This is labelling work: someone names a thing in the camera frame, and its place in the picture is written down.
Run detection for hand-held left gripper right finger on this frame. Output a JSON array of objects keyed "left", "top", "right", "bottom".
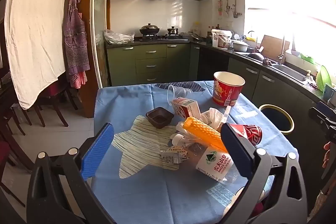
[{"left": 220, "top": 123, "right": 307, "bottom": 224}]

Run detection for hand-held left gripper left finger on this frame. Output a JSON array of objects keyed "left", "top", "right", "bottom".
[{"left": 26, "top": 123, "right": 116, "bottom": 224}]

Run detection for red soda can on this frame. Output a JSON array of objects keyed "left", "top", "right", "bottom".
[{"left": 230, "top": 123, "right": 263, "bottom": 147}]

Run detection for yellow rimmed trash bin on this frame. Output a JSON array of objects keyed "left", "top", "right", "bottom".
[{"left": 259, "top": 104, "right": 294, "bottom": 134}]

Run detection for person's right hand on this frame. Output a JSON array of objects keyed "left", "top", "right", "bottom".
[{"left": 323, "top": 142, "right": 336, "bottom": 169}]

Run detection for grey mug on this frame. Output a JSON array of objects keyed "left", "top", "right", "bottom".
[{"left": 322, "top": 83, "right": 335, "bottom": 101}]

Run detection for clear plastic water bottle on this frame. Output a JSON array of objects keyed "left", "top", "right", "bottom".
[{"left": 196, "top": 145, "right": 248, "bottom": 185}]

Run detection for green plastic colander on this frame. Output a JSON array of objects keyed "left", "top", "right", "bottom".
[{"left": 316, "top": 65, "right": 332, "bottom": 90}]

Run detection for orange foam net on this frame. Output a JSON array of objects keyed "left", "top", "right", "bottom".
[{"left": 183, "top": 116, "right": 229, "bottom": 152}]

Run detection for white plastic wrapper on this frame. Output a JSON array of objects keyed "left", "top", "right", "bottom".
[{"left": 201, "top": 108, "right": 226, "bottom": 132}]

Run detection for clear plastic bag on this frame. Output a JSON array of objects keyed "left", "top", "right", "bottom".
[{"left": 176, "top": 120, "right": 210, "bottom": 155}]

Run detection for dark kitchen counter cabinets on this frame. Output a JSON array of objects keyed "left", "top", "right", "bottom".
[{"left": 197, "top": 46, "right": 336, "bottom": 140}]

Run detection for steel kitchen sink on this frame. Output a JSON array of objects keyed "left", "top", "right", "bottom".
[{"left": 272, "top": 64, "right": 313, "bottom": 84}]

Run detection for red paper bucket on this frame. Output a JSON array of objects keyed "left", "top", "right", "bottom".
[{"left": 212, "top": 71, "right": 246, "bottom": 107}]

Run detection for blue printed tablecloth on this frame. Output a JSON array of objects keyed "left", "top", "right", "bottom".
[{"left": 93, "top": 80, "right": 300, "bottom": 224}]

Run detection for crushed grey drink carton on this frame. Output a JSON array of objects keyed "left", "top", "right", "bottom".
[{"left": 160, "top": 145, "right": 189, "bottom": 164}]

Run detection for red and white milk carton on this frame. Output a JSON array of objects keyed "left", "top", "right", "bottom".
[{"left": 172, "top": 97, "right": 201, "bottom": 119}]

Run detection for wooden chair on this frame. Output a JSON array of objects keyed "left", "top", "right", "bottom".
[{"left": 34, "top": 74, "right": 79, "bottom": 127}]

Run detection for steel faucet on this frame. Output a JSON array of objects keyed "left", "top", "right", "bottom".
[{"left": 278, "top": 35, "right": 286, "bottom": 65}]

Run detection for wooden cutting board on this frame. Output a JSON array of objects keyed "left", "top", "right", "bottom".
[{"left": 259, "top": 35, "right": 290, "bottom": 63}]

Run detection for clear plastic cup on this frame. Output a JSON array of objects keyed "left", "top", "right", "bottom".
[{"left": 167, "top": 84, "right": 193, "bottom": 106}]

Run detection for dark frying pan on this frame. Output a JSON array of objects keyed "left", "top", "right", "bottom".
[{"left": 245, "top": 47, "right": 264, "bottom": 62}]

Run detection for green lower kitchen cabinets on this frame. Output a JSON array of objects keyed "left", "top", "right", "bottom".
[{"left": 106, "top": 43, "right": 200, "bottom": 86}]

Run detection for white pot with lid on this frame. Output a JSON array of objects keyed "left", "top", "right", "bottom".
[{"left": 231, "top": 40, "right": 250, "bottom": 52}]

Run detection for checked purple apron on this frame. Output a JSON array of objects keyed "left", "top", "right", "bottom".
[{"left": 62, "top": 0, "right": 91, "bottom": 89}]

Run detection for white plastic bucket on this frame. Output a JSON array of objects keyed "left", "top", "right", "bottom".
[{"left": 211, "top": 29, "right": 233, "bottom": 49}]

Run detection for plastic bags on counter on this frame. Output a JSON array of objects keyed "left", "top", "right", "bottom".
[{"left": 104, "top": 29, "right": 135, "bottom": 45}]

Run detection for glass pan lid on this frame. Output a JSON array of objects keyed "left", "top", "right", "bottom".
[{"left": 188, "top": 31, "right": 204, "bottom": 42}]

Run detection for gas stove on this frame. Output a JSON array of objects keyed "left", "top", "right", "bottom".
[{"left": 134, "top": 34, "right": 189, "bottom": 42}]

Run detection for black wok with lid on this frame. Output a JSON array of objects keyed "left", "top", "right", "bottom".
[{"left": 139, "top": 23, "right": 160, "bottom": 36}]

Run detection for sliding glass door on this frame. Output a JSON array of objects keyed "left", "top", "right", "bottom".
[{"left": 89, "top": 0, "right": 111, "bottom": 88}]

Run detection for white hanging cloth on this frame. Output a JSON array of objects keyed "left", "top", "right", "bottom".
[{"left": 4, "top": 0, "right": 76, "bottom": 110}]

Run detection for hanging kitchen utensils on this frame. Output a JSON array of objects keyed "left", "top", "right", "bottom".
[{"left": 217, "top": 0, "right": 242, "bottom": 20}]

